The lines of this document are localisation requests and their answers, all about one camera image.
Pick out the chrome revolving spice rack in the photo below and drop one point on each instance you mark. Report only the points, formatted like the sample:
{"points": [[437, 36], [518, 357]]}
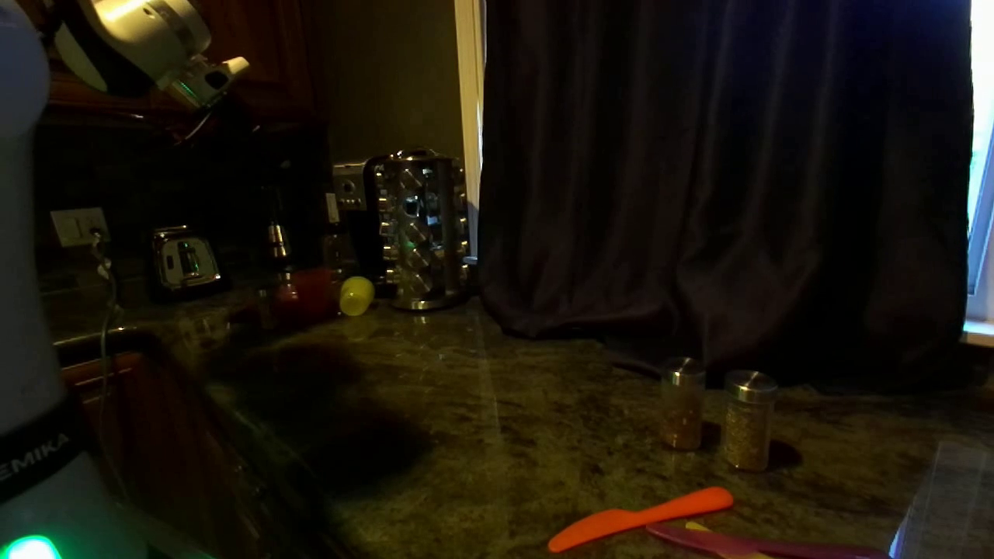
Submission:
{"points": [[420, 227]]}

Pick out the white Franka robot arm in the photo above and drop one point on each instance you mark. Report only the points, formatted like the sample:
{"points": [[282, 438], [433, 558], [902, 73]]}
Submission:
{"points": [[19, 311]]}

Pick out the glass spice bottle metal cap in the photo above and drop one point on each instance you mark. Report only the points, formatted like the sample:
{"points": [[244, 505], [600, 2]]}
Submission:
{"points": [[681, 406], [746, 425]]}

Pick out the yellow-green plastic cup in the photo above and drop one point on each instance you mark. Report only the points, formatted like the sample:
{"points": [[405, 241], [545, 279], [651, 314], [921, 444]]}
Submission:
{"points": [[356, 296]]}

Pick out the red plastic cup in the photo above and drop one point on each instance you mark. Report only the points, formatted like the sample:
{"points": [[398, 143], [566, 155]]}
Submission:
{"points": [[309, 294]]}

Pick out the glass shaker metal cap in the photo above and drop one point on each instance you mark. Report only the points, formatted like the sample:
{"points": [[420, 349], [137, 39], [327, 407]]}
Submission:
{"points": [[278, 242]]}

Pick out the dark window curtain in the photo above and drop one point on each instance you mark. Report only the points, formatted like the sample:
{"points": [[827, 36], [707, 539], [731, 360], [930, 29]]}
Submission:
{"points": [[725, 186]]}

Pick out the orange plastic spatula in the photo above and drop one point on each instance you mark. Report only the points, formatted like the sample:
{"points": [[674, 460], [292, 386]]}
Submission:
{"points": [[641, 513]]}

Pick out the silver toaster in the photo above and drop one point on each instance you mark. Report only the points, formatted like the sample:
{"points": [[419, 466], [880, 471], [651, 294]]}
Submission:
{"points": [[188, 261]]}

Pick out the purple plastic spatula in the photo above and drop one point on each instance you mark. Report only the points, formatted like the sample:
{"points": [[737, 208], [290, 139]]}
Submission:
{"points": [[725, 543]]}

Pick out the wooden base cabinet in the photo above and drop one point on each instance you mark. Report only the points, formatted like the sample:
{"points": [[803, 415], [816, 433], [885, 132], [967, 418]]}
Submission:
{"points": [[157, 444]]}

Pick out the clear plastic container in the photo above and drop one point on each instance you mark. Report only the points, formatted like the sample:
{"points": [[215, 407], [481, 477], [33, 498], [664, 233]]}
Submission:
{"points": [[952, 508]]}

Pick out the grey wall switch plate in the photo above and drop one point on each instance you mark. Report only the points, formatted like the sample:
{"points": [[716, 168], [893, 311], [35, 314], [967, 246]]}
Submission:
{"points": [[348, 186]]}

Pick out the dark wooden wall cabinet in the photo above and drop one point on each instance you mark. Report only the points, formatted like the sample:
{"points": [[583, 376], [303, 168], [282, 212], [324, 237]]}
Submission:
{"points": [[282, 43]]}

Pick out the white wall outlet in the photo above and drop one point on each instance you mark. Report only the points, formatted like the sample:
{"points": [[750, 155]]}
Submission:
{"points": [[79, 227]]}

